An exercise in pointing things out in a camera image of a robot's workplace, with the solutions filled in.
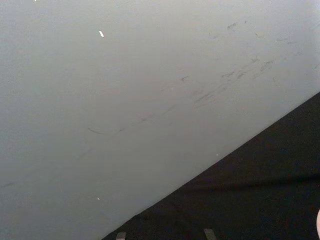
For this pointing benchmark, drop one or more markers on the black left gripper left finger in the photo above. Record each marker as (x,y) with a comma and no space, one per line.
(121,236)

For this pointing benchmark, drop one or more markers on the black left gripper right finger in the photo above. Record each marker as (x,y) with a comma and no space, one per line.
(209,235)

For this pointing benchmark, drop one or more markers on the roll of white tape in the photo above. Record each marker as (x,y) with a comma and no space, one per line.
(318,222)

